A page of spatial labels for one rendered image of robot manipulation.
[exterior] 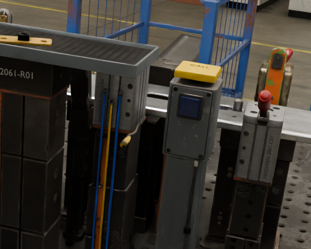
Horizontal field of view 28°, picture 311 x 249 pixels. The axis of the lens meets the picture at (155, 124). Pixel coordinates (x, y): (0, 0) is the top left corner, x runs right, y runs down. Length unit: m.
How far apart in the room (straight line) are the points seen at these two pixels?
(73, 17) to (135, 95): 2.29
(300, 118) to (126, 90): 0.39
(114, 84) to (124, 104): 0.04
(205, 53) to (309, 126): 1.92
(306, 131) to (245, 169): 0.18
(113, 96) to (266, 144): 0.28
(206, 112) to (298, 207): 0.75
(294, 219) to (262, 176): 0.46
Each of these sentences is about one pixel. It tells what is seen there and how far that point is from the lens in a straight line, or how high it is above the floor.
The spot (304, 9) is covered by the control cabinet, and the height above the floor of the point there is 0.14.
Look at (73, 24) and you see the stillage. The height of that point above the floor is 0.71.
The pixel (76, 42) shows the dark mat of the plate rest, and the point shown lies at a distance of 0.99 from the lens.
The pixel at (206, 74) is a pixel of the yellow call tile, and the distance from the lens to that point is 0.88.
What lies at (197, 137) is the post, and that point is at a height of 1.07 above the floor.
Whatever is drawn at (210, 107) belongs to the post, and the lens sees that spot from 0.89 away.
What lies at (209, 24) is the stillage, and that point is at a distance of 3.09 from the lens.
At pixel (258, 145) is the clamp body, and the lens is 1.07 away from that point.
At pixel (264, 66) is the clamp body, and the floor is 1.06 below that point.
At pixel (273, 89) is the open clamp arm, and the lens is 1.38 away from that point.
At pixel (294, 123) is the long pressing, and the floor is 1.00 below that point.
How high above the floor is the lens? 1.38
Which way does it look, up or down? 20 degrees down
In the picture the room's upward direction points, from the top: 6 degrees clockwise
